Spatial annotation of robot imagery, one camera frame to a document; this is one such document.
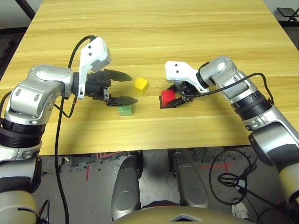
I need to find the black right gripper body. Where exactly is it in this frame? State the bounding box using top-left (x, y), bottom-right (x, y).
top-left (173, 79), bottom-right (199, 98)

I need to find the black looped floor cable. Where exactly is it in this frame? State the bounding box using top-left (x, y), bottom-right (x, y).
top-left (208, 149), bottom-right (258, 206)

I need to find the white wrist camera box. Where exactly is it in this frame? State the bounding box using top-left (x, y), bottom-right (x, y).
top-left (78, 36), bottom-right (112, 100)
top-left (165, 61), bottom-right (210, 94)

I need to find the red wooden block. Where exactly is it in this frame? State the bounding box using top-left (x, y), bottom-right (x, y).
top-left (161, 90), bottom-right (177, 107)

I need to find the grey right robot leg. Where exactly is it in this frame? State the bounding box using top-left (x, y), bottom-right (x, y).
top-left (171, 151), bottom-right (210, 209)

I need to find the black metal stand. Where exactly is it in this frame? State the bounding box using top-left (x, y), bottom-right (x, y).
top-left (277, 7), bottom-right (299, 22)

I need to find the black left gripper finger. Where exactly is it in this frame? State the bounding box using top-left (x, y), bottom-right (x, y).
top-left (104, 69), bottom-right (134, 83)
top-left (104, 86), bottom-right (139, 107)

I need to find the black table leg frame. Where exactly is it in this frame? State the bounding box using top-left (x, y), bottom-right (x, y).
top-left (15, 0), bottom-right (36, 21)

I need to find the black foam floor mat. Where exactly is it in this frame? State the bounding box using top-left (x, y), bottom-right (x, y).
top-left (0, 35), bottom-right (16, 62)

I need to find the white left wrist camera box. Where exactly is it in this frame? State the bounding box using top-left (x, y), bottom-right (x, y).
top-left (78, 36), bottom-right (112, 100)

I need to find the gold robot torso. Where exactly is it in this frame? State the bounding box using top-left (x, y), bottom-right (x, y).
top-left (112, 206), bottom-right (256, 224)

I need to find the yellow wooden block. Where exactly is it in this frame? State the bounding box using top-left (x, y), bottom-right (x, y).
top-left (133, 77), bottom-right (150, 95)

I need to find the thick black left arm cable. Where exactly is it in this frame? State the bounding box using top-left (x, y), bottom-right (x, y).
top-left (54, 35), bottom-right (97, 224)

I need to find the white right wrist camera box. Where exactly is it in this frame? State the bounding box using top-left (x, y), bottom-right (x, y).
top-left (165, 61), bottom-right (210, 94)

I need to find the green wooden block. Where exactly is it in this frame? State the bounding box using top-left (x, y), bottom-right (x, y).
top-left (117, 105), bottom-right (134, 117)

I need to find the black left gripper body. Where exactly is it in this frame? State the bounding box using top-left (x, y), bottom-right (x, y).
top-left (85, 70), bottom-right (112, 100)

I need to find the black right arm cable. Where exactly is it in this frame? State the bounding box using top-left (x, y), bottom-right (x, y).
top-left (183, 72), bottom-right (276, 105)

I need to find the thin black left wrist cable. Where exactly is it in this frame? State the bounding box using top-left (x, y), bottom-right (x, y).
top-left (53, 97), bottom-right (76, 119)

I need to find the speckled black rubber floor mat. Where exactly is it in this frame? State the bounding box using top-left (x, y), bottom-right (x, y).
top-left (192, 146), bottom-right (252, 164)

